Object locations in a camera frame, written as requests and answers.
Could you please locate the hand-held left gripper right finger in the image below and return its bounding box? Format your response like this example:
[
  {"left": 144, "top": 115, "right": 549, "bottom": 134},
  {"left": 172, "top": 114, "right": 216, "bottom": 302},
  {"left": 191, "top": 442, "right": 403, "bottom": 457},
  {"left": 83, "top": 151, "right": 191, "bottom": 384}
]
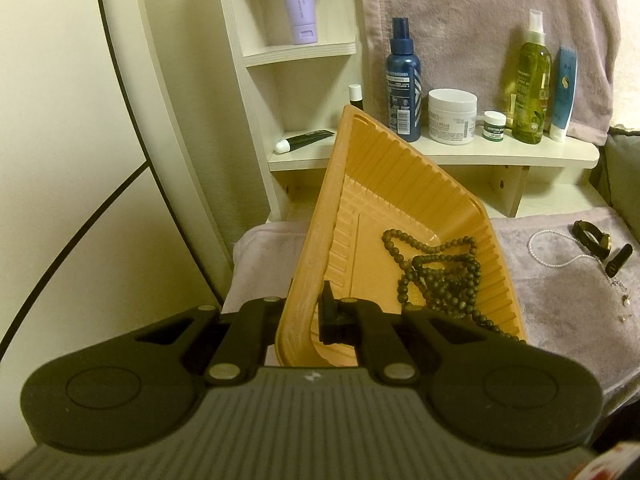
[{"left": 319, "top": 281, "right": 502, "bottom": 387}]

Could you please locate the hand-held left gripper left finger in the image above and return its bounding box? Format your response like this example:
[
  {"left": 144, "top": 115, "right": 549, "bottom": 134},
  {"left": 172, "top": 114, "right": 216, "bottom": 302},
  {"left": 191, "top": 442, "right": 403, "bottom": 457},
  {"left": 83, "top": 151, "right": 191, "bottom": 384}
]
[{"left": 130, "top": 296, "right": 293, "bottom": 386}]

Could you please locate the dark bead necklace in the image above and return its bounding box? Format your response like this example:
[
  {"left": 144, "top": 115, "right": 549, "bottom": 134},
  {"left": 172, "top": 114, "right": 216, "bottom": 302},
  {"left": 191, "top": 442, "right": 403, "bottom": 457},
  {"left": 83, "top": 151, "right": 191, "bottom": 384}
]
[{"left": 382, "top": 228, "right": 527, "bottom": 345}]

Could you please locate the brown bead necklace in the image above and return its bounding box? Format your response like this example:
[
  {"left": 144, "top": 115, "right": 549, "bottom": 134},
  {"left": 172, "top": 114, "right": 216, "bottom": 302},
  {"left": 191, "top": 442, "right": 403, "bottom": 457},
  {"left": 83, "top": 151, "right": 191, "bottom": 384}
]
[{"left": 410, "top": 255, "right": 503, "bottom": 323}]

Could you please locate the orange plastic tray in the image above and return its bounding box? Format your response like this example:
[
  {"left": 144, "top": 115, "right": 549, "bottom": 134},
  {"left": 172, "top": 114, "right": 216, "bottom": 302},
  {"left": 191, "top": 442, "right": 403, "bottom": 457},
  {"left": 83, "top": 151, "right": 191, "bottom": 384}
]
[{"left": 275, "top": 104, "right": 529, "bottom": 369}]

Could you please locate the white pearl necklace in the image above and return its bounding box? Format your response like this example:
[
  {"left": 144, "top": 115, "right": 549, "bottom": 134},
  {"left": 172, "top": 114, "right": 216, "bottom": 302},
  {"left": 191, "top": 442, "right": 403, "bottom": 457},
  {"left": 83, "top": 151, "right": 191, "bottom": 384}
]
[{"left": 527, "top": 229, "right": 602, "bottom": 272}]

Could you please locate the black gold wristwatch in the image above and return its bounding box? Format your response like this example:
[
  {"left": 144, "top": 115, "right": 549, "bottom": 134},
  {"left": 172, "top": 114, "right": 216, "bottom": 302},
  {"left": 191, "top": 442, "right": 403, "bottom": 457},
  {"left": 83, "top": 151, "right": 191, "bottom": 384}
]
[{"left": 572, "top": 219, "right": 614, "bottom": 259}]

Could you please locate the thin chain with pendants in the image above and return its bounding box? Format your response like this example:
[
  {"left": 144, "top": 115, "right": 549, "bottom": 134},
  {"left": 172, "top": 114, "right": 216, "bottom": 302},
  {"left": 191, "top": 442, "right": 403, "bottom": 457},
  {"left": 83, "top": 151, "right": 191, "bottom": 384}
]
[{"left": 609, "top": 275, "right": 635, "bottom": 322}]

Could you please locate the black tube with white cap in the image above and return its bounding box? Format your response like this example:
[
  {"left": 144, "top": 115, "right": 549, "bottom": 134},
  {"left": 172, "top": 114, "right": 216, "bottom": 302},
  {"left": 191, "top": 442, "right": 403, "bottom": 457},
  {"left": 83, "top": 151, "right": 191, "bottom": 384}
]
[{"left": 274, "top": 129, "right": 336, "bottom": 155}]

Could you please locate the lilac fleece mat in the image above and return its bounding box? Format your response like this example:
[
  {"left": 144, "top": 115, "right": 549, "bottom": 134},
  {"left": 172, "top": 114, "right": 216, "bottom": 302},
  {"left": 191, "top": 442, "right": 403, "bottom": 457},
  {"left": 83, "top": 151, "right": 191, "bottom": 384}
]
[{"left": 220, "top": 205, "right": 640, "bottom": 411}]

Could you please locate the cream wooden shelf unit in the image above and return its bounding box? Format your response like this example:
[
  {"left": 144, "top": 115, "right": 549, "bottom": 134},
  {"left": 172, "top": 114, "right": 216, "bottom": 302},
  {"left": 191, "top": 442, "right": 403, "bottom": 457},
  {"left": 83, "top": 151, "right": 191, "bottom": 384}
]
[{"left": 132, "top": 0, "right": 601, "bottom": 224}]

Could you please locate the white cream jar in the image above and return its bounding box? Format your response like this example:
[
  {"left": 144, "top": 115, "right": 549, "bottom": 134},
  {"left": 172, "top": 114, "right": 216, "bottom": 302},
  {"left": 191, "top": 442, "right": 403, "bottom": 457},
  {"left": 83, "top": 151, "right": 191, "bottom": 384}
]
[{"left": 427, "top": 88, "right": 477, "bottom": 146}]

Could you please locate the blue spray bottle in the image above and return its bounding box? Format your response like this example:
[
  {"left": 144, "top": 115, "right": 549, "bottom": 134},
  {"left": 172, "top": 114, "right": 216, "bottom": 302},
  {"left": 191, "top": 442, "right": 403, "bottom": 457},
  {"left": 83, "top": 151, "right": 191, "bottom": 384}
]
[{"left": 385, "top": 17, "right": 423, "bottom": 143}]

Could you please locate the small green white jar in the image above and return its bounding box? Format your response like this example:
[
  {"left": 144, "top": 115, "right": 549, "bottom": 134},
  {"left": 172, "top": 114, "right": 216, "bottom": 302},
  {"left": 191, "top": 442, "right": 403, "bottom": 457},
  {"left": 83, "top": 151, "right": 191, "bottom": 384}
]
[{"left": 482, "top": 110, "right": 509, "bottom": 141}]

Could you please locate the green oil spray bottle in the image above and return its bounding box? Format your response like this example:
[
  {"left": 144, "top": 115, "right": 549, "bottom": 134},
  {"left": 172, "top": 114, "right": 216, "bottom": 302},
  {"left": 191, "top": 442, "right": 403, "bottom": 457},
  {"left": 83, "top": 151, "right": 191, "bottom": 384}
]
[{"left": 510, "top": 8, "right": 554, "bottom": 145}]

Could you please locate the red white printed packet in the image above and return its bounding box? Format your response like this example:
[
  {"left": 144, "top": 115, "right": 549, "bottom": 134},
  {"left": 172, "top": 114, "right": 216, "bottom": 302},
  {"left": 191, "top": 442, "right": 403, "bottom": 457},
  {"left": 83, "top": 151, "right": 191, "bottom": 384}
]
[{"left": 580, "top": 441, "right": 640, "bottom": 480}]

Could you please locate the purple cosmetic tube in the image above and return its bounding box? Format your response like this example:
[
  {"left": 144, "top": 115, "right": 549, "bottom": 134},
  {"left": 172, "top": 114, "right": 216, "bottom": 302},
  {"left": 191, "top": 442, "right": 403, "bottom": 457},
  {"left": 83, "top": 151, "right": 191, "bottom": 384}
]
[{"left": 272, "top": 0, "right": 320, "bottom": 45}]

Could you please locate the blue white tube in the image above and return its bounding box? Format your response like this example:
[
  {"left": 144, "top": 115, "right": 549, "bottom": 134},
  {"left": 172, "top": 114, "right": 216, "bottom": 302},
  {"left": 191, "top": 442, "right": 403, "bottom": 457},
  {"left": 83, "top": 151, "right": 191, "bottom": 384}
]
[{"left": 548, "top": 45, "right": 579, "bottom": 142}]

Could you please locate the grey cushion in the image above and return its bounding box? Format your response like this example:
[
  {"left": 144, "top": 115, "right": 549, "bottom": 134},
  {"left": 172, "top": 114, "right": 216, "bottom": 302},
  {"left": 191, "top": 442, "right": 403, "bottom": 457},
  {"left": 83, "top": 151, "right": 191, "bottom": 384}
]
[{"left": 597, "top": 124, "right": 640, "bottom": 222}]

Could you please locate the lilac hanging towel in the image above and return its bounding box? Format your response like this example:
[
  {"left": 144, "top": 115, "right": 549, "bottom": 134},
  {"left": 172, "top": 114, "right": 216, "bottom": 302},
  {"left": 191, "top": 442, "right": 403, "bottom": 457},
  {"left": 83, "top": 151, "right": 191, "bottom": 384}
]
[{"left": 357, "top": 0, "right": 621, "bottom": 147}]

